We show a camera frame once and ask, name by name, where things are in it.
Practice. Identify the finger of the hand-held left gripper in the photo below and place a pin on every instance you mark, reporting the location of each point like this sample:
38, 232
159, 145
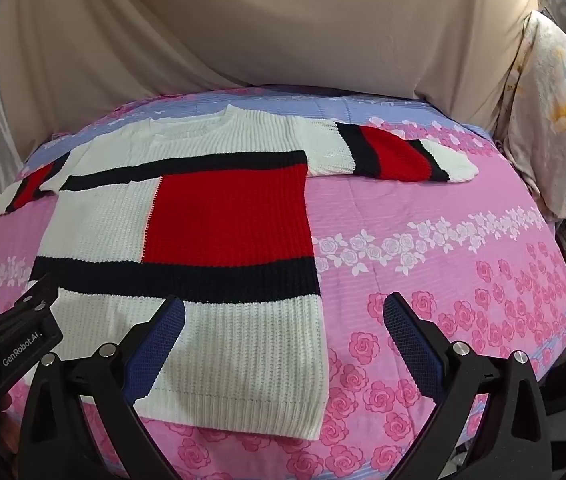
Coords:
40, 292

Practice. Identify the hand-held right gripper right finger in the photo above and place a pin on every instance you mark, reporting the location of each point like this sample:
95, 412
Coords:
413, 350

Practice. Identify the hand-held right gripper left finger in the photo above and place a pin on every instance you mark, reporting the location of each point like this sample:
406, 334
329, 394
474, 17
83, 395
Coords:
158, 347

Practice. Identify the white red black knit sweater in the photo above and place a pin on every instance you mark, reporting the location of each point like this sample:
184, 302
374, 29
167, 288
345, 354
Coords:
223, 210

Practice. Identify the pink floral bed sheet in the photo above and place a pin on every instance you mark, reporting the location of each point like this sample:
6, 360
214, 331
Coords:
413, 220

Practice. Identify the beige patterned pillow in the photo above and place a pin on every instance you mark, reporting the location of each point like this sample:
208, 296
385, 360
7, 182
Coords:
543, 125

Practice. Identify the beige backdrop cloth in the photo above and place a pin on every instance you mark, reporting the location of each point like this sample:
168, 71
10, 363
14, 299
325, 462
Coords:
263, 20

